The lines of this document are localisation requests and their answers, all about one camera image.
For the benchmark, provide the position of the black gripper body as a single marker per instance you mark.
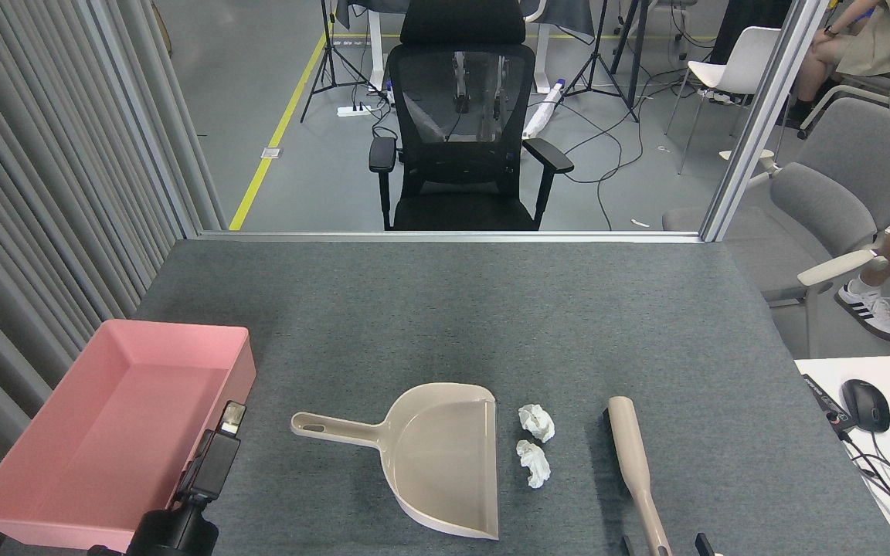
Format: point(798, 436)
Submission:
point(178, 533)

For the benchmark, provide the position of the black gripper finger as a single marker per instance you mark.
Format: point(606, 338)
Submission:
point(627, 547)
point(232, 418)
point(209, 467)
point(704, 546)

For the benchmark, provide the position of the beige hand brush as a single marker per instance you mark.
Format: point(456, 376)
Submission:
point(630, 448)

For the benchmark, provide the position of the white paper ball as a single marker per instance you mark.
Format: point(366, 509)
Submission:
point(536, 422)
point(535, 463)

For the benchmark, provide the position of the beige plastic dustpan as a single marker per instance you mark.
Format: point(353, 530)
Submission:
point(437, 463)

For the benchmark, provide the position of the pink plastic bin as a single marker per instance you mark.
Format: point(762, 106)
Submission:
point(120, 417)

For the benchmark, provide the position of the small black device box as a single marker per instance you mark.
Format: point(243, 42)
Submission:
point(827, 401)

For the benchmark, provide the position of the black computer mouse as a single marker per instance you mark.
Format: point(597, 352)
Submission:
point(866, 405)

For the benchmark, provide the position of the floor socket plate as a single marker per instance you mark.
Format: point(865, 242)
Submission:
point(271, 153)

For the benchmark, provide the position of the grey pleated curtain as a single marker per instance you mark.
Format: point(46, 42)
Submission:
point(43, 170)

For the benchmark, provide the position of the white power strip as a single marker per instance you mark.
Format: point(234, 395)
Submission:
point(354, 110)

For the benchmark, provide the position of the black tripod stand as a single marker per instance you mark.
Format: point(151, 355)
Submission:
point(329, 62)
point(598, 62)

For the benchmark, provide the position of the black mesh office chair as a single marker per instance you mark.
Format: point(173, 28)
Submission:
point(460, 116)

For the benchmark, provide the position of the grey padded armchair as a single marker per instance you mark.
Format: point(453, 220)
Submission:
point(839, 185)

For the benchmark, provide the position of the white standing desk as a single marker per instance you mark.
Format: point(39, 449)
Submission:
point(375, 46)

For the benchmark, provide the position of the white plastic chair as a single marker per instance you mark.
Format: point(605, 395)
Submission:
point(746, 58)

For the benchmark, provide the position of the seated person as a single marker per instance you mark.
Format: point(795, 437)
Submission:
point(878, 38)

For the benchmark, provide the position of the silver table edge rail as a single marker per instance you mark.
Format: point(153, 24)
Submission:
point(453, 236)

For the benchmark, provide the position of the silver aluminium post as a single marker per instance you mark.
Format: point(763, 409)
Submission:
point(762, 116)

